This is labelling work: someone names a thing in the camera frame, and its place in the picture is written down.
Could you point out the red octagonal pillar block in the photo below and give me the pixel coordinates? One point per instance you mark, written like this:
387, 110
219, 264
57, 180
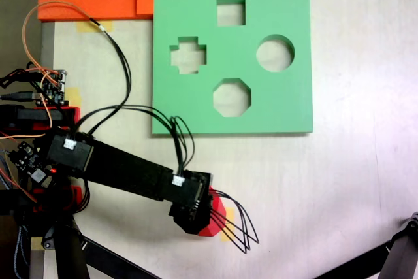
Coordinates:
218, 205

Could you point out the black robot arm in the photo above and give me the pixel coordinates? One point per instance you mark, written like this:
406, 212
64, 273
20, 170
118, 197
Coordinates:
130, 174

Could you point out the yellow tape piece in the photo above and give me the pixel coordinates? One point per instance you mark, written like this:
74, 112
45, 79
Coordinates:
74, 94
231, 213
85, 26
36, 243

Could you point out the black tripod leg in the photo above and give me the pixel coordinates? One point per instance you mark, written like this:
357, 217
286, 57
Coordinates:
401, 259
68, 253

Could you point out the small black circuit board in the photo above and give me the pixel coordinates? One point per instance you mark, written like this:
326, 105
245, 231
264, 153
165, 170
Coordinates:
54, 84

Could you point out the green shape sorter board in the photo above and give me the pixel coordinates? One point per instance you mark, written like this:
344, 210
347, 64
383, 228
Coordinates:
196, 4

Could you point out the red arm base mount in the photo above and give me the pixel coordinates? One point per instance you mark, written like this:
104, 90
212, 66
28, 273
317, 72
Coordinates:
76, 114

